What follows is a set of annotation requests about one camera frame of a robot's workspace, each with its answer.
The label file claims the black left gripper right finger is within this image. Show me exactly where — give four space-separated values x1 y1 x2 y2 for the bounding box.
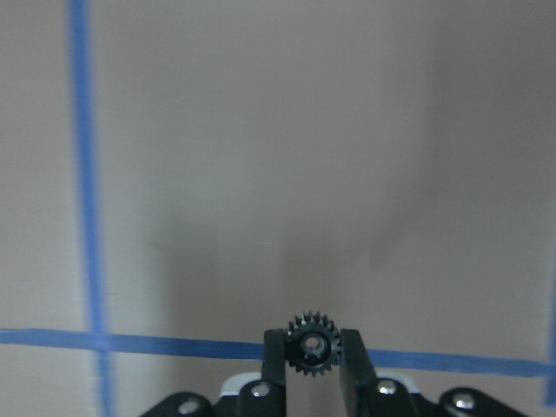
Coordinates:
340 329 417 416

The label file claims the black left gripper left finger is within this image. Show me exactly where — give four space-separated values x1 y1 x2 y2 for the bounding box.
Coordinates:
236 329 287 417

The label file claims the black bearing gear silver hub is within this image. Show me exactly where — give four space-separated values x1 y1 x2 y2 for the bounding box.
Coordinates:
285 311 342 376

